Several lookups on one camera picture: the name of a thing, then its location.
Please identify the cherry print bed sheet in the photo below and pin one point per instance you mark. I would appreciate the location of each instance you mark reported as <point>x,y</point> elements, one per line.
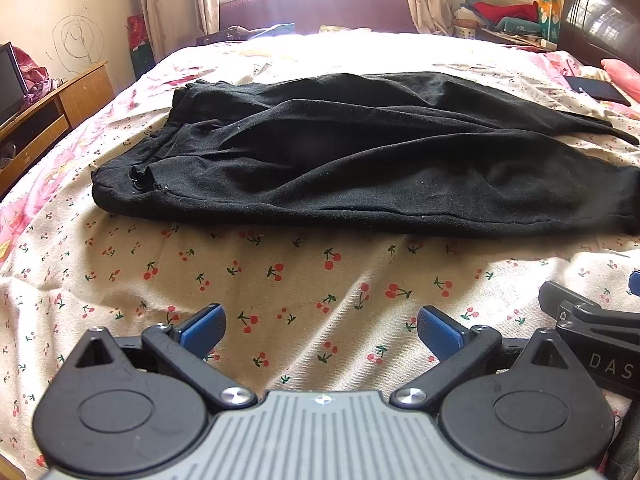
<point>307,306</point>

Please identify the red cloth behind television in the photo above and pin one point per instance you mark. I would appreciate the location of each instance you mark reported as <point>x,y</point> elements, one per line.
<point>37,79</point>

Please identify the orange green tissue pack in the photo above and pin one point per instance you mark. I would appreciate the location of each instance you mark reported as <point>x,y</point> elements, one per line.
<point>549,17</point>

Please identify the black flat screen television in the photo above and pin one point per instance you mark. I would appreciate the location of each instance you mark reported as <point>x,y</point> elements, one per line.
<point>12,85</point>

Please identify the blue item near bench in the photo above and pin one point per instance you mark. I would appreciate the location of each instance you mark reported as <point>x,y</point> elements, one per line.
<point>274,31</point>

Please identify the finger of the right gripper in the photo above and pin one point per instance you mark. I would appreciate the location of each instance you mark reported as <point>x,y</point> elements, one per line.
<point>634,283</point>
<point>559,302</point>

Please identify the red bag by curtain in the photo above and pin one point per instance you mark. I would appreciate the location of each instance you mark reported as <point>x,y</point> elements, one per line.
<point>140,50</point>

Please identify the pile of clothes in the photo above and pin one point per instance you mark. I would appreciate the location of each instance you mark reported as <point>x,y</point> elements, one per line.
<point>516,19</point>

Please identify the yellow crumpled item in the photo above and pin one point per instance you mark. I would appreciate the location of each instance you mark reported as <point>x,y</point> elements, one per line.
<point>328,29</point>

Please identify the left beige curtain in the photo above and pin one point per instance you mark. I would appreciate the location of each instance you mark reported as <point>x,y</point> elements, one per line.
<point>176,24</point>

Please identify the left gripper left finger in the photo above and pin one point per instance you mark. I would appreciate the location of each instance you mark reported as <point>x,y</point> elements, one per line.
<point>180,352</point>

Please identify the pink cartoon quilt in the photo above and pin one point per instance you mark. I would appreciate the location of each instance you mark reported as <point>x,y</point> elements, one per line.
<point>42,181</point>

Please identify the maroon padded window bench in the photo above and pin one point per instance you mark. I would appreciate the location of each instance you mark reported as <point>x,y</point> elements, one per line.
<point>309,15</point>

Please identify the wooden TV cabinet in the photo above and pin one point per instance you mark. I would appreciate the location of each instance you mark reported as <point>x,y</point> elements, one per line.
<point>27,136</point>

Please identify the black pants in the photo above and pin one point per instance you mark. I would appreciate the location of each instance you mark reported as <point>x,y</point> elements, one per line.
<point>416,152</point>

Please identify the dark wooden headboard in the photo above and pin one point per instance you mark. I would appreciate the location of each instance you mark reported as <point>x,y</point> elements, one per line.
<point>596,30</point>

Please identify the pink pillow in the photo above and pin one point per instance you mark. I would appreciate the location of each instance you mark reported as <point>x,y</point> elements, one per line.
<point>626,77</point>

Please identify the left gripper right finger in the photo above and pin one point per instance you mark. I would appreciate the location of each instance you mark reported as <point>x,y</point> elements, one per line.
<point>462,354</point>

